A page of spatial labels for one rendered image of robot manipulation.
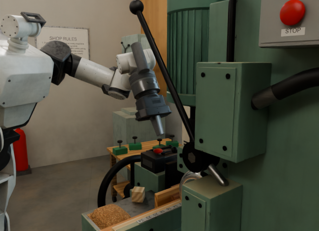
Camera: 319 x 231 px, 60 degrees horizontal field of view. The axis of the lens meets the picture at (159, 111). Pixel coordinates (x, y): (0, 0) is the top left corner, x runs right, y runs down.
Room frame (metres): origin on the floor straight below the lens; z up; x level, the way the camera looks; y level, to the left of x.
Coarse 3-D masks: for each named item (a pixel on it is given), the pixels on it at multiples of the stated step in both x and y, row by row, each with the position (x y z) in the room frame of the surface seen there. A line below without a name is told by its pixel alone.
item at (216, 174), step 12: (132, 0) 0.69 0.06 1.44; (132, 12) 0.69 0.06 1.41; (144, 24) 0.66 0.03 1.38; (156, 48) 0.63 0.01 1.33; (156, 60) 0.62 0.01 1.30; (168, 72) 0.61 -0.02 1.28; (168, 84) 0.59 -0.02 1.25; (180, 108) 0.56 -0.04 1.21; (192, 132) 0.54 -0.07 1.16; (192, 144) 0.50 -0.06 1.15; (192, 156) 0.50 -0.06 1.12; (204, 156) 0.48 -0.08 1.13; (216, 156) 0.50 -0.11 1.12; (192, 168) 0.50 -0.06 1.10; (204, 168) 0.49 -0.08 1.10; (216, 168) 0.49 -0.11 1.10; (216, 180) 0.48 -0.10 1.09
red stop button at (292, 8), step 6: (294, 0) 0.35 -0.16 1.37; (282, 6) 0.36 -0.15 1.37; (288, 6) 0.35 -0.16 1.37; (294, 6) 0.35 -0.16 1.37; (300, 6) 0.34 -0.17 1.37; (282, 12) 0.36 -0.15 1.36; (288, 12) 0.35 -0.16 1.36; (294, 12) 0.35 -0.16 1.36; (300, 12) 0.34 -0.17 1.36; (282, 18) 0.36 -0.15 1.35; (288, 18) 0.35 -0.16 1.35; (294, 18) 0.35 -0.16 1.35; (300, 18) 0.34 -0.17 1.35; (288, 24) 0.35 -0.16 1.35; (294, 24) 0.35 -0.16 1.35
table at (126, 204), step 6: (150, 192) 0.80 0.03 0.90; (126, 198) 0.76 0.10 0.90; (144, 198) 0.76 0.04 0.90; (150, 198) 0.76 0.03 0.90; (120, 204) 0.73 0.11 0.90; (126, 204) 0.73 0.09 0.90; (132, 204) 0.73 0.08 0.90; (138, 204) 0.73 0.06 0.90; (144, 204) 0.73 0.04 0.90; (150, 204) 0.73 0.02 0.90; (126, 210) 0.70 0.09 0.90; (132, 210) 0.70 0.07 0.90; (138, 210) 0.70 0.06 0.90; (144, 210) 0.70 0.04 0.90; (84, 216) 0.67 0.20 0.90; (132, 216) 0.66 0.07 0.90; (84, 222) 0.66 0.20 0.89; (90, 222) 0.64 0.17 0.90; (84, 228) 0.66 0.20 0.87; (90, 228) 0.63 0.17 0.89; (96, 228) 0.61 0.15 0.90; (180, 228) 0.62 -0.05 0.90
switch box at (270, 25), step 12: (264, 0) 0.39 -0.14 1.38; (276, 0) 0.38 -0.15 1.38; (288, 0) 0.36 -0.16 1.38; (300, 0) 0.35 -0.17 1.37; (312, 0) 0.34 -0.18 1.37; (264, 12) 0.39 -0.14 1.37; (276, 12) 0.38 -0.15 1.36; (312, 12) 0.34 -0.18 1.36; (264, 24) 0.39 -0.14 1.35; (276, 24) 0.38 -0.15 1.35; (300, 24) 0.35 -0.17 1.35; (312, 24) 0.34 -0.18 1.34; (264, 36) 0.39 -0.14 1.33; (276, 36) 0.37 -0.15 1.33; (288, 36) 0.36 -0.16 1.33; (300, 36) 0.35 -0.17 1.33; (312, 36) 0.34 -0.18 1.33
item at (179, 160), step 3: (180, 147) 0.73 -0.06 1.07; (180, 150) 0.72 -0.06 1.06; (180, 153) 0.72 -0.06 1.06; (180, 156) 0.71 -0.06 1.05; (177, 159) 0.73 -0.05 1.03; (180, 159) 0.72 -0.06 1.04; (177, 162) 0.73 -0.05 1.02; (180, 162) 0.72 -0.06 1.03; (183, 162) 0.71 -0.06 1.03; (177, 165) 0.73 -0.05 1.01; (180, 165) 0.71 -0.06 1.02; (183, 165) 0.71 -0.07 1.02; (177, 168) 0.73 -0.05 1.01; (180, 168) 0.72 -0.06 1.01; (183, 168) 0.71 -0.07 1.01; (186, 168) 0.70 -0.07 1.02; (180, 171) 0.72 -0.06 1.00; (183, 171) 0.71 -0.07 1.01; (186, 171) 0.70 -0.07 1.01
